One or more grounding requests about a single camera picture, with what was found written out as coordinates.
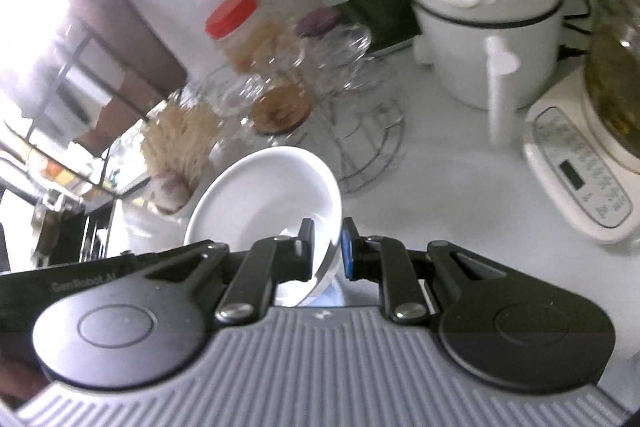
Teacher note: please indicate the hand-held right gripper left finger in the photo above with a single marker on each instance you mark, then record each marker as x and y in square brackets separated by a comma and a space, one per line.
[305, 252]

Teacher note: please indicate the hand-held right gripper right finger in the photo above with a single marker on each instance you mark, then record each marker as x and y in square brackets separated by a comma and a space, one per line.
[348, 252]

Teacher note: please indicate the pale blue plate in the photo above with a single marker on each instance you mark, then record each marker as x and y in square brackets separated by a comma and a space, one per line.
[335, 294]

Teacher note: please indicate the white bowl with garlic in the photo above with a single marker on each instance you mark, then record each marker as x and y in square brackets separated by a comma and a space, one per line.
[140, 222]

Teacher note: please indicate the brown-lidded glass jar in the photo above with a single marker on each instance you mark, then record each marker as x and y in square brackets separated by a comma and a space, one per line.
[280, 108]

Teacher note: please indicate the purple onion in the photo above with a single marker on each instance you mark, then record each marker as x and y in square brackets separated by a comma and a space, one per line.
[171, 191]

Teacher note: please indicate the glass cup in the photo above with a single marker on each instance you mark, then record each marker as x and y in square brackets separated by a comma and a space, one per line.
[235, 93]
[345, 49]

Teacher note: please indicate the purple-lidded glass jar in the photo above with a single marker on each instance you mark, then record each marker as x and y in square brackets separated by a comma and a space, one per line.
[317, 21]

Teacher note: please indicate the white electric pot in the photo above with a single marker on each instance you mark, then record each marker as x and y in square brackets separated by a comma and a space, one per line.
[480, 52]

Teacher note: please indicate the red-lidded plastic jar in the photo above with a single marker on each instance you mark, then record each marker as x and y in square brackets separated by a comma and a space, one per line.
[232, 14]

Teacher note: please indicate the glass kettle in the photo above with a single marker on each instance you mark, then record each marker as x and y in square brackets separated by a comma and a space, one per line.
[617, 57]

